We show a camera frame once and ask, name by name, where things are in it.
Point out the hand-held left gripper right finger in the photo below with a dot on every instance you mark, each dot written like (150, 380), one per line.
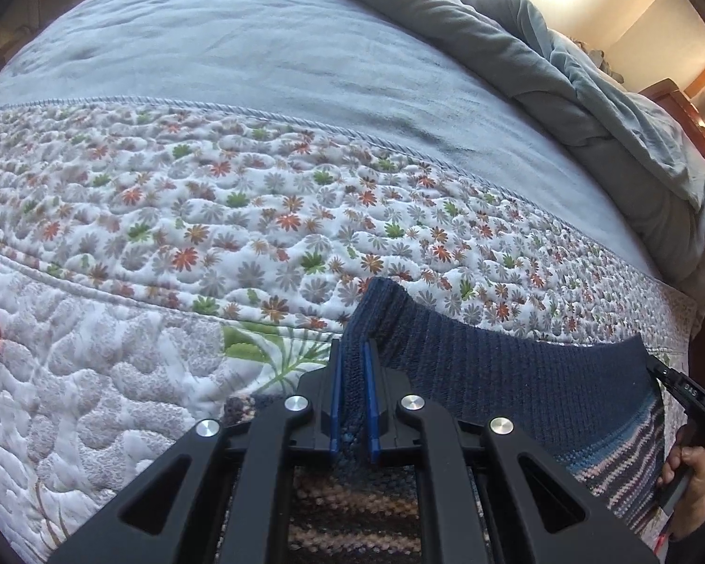
(372, 408)

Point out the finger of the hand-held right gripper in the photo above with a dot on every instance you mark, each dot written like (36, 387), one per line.
(678, 385)

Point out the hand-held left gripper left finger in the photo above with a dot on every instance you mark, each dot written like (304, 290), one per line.
(335, 402)

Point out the blue striped knit sweater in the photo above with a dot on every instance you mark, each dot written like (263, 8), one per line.
(493, 399)

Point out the person's right hand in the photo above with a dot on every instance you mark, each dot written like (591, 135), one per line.
(690, 482)

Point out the floral quilted bedspread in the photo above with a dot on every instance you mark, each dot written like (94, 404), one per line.
(182, 235)

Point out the red wooden headboard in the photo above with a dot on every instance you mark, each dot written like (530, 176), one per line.
(690, 117)

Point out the grey duvet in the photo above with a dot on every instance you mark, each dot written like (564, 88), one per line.
(593, 123)

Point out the floral pillow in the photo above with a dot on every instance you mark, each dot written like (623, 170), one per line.
(599, 59)

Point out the grey-blue bed sheet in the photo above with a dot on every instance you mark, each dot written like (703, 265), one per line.
(241, 53)

